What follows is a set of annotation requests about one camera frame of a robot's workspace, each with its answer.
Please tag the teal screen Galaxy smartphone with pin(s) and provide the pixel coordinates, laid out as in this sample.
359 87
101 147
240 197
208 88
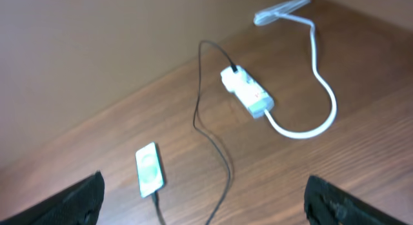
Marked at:
149 169

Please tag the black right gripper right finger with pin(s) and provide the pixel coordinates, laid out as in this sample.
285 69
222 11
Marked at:
326 204

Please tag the white power strip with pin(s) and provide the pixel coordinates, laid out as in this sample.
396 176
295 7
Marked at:
254 98

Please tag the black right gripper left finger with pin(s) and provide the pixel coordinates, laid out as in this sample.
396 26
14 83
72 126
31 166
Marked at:
78 204

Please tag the white charger plug adapter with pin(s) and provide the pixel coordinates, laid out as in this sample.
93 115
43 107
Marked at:
233 79

